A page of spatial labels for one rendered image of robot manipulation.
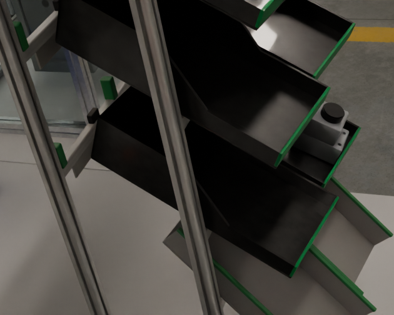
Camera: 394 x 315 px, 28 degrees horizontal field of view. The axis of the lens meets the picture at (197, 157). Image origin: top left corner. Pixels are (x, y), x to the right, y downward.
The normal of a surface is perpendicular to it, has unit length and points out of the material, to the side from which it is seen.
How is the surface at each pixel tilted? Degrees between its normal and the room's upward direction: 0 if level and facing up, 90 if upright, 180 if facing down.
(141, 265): 0
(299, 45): 25
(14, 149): 0
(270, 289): 45
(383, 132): 0
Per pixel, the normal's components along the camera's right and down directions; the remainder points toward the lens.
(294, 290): 0.49, -0.43
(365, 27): -0.16, -0.80
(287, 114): 0.21, -0.65
